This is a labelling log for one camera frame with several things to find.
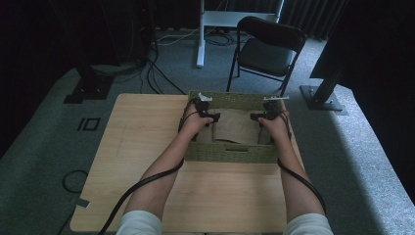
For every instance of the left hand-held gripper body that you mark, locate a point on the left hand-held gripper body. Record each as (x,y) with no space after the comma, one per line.
(202,106)

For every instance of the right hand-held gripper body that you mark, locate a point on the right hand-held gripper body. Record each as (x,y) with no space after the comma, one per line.
(272,107)

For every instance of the khaki pants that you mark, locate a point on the khaki pants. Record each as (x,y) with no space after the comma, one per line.
(236,129)

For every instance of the green woven basket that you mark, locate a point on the green woven basket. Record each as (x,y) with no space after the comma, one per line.
(233,153)

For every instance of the person's right hand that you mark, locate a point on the person's right hand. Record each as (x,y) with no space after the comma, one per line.
(275,129)

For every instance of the person's left hand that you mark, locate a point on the person's left hand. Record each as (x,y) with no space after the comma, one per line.
(194,124)

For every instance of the black stand with grey base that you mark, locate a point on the black stand with grey base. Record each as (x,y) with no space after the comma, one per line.
(323,98)

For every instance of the black folding chair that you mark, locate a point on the black folding chair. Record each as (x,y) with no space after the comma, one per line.
(267,54)

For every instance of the dark curtain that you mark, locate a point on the dark curtain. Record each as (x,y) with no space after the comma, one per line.
(313,16)

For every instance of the dark equipment tower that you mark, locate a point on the dark equipment tower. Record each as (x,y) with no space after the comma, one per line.
(127,29)

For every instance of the black stand with flat base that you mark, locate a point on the black stand with flat base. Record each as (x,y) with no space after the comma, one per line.
(88,86)

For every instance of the person's white right sleeve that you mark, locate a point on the person's white right sleeve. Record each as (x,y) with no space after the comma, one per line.
(308,226)

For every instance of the person's white sleeve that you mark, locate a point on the person's white sleeve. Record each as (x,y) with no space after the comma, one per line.
(140,225)
(308,226)

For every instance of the person's white left sleeve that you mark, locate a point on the person's white left sleeve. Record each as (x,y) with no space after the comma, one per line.
(140,225)

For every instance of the grey tape piece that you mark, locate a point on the grey tape piece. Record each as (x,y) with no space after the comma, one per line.
(83,203)

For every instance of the white desk frame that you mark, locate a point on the white desk frame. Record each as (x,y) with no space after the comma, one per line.
(204,32)

